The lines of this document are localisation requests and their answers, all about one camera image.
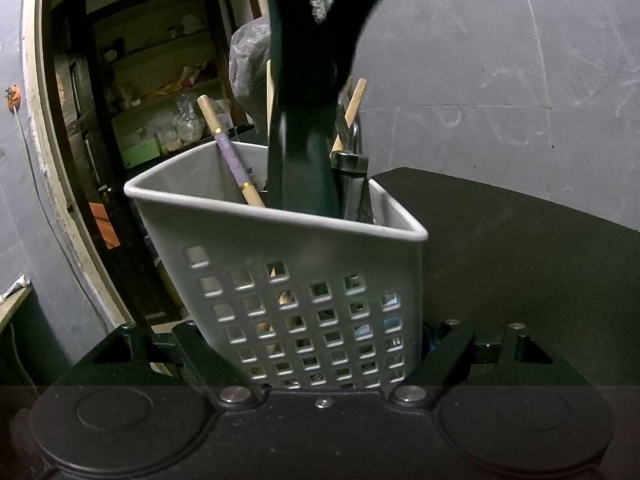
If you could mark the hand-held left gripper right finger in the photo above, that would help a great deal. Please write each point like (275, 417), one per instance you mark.
(445, 350)

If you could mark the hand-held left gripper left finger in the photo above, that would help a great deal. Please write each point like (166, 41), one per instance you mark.
(202, 357)

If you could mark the white perforated plastic basket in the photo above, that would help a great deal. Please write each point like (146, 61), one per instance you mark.
(300, 240)

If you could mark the purple banded wooden chopstick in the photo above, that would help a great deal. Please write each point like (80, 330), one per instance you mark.
(230, 155)

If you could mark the wooden ledge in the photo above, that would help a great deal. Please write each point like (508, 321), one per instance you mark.
(10, 310)

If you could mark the white tube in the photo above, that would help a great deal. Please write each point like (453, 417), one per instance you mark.
(15, 285)

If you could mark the green box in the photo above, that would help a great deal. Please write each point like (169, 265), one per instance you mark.
(142, 155)

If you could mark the white plastic bag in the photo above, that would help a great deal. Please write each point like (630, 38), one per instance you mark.
(187, 125)

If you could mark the clear plastic bag dark contents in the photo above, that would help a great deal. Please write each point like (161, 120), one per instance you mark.
(250, 60)

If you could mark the wooden shelf unit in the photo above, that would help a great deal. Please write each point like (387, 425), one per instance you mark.
(150, 55)

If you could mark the white door frame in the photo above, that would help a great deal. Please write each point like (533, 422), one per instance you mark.
(40, 135)

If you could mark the orange wall socket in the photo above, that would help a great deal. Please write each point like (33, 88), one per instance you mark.
(13, 96)

